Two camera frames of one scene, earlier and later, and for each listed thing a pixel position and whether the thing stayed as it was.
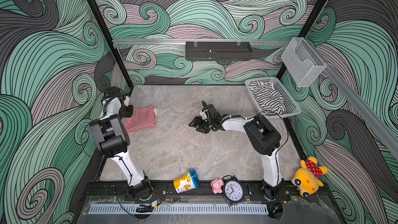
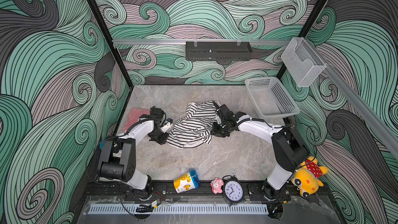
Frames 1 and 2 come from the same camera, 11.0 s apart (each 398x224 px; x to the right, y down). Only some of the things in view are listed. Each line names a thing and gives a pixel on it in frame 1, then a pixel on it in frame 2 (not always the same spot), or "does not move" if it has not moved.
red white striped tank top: x=143 y=117 does not move
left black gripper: x=129 y=112 → x=162 y=139
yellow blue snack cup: x=186 y=182 does not move
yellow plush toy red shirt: x=306 y=179 does not move
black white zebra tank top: x=270 y=100 → x=196 y=127
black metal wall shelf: x=218 y=51 does not move
